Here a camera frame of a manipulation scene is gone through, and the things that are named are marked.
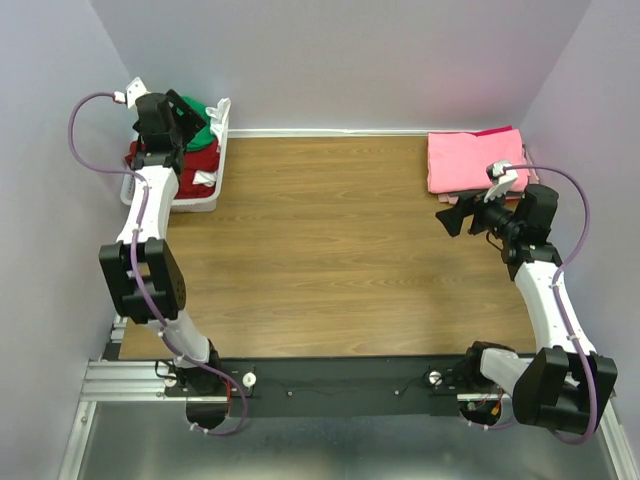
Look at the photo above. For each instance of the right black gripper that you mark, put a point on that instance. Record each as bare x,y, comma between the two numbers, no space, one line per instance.
451,218

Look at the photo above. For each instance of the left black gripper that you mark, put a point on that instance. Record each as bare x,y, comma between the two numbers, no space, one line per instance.
190,122

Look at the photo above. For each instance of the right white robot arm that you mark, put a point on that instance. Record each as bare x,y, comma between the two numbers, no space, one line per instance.
565,387

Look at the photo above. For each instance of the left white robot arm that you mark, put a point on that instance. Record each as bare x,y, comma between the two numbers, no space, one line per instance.
142,275

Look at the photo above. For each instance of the white t shirt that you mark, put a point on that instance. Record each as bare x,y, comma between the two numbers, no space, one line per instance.
218,128

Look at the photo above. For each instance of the dark red t shirt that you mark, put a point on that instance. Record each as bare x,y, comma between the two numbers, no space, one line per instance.
200,173

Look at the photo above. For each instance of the pink folded t shirt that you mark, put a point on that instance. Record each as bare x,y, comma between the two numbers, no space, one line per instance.
458,161

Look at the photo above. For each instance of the white plastic laundry basket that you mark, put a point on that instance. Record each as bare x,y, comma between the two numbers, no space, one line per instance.
197,205

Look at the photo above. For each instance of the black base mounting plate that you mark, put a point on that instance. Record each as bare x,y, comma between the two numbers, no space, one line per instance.
359,386

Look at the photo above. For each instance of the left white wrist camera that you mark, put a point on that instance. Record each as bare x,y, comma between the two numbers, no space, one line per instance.
134,90

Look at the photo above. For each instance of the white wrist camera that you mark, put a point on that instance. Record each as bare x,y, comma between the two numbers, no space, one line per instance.
134,90
503,176

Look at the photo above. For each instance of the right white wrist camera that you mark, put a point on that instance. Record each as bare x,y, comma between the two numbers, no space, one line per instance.
503,176

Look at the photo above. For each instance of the aluminium frame rail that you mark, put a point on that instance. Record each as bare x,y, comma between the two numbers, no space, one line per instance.
112,380

